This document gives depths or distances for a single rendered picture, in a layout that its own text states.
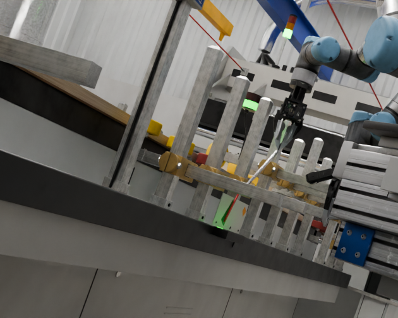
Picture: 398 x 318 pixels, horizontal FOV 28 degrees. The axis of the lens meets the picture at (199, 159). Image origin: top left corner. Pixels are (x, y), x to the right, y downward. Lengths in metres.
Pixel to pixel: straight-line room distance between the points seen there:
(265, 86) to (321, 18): 6.88
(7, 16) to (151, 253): 4.35
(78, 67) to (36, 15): 5.24
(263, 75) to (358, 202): 3.56
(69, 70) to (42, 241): 0.63
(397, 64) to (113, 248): 0.76
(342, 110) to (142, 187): 2.95
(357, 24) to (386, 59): 10.18
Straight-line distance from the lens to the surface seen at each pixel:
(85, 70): 1.01
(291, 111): 2.44
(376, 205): 1.78
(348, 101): 5.14
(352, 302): 4.80
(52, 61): 1.04
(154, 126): 2.07
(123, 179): 1.75
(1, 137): 1.72
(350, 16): 11.97
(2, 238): 1.48
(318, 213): 2.42
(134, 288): 2.53
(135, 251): 1.96
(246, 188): 1.95
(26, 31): 6.21
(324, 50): 2.37
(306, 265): 3.49
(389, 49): 1.75
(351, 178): 1.85
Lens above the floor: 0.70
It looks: 4 degrees up
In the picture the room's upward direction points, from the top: 20 degrees clockwise
